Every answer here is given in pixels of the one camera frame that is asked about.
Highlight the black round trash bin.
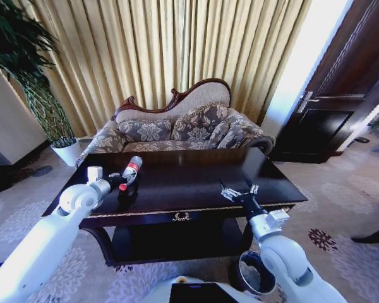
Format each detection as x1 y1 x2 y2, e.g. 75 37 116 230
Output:
229 251 277 296

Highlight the small floral cushion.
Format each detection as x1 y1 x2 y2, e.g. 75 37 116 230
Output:
208 121 231 148

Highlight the silver door handle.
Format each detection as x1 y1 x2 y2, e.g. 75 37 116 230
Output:
296 91 320 114

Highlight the white black-tipped furniture leg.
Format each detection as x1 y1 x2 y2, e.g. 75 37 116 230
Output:
350 219 379 246

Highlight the beige pleated curtain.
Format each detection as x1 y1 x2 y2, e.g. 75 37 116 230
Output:
18 0 313 140

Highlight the floral upholstered wooden sofa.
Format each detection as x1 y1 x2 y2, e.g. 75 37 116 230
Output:
75 78 276 168

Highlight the long floral sofa cushion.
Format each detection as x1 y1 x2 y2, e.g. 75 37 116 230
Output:
118 119 173 143

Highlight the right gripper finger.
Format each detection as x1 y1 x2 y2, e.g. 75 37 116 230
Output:
243 177 260 195
219 178 241 201

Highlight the large square floral cushion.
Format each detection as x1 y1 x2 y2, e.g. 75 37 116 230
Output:
171 104 230 142

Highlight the dark wooden door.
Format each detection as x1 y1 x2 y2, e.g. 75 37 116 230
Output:
270 0 379 164

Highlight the crushed plastic bottle red label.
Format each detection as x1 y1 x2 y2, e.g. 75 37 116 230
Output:
118 155 143 193

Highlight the white plant pot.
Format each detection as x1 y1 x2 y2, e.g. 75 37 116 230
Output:
50 137 81 167

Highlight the dark wooden coffee table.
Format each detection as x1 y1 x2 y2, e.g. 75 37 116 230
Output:
41 147 309 268

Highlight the tall green potted plant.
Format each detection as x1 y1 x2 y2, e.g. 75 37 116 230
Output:
0 0 77 148

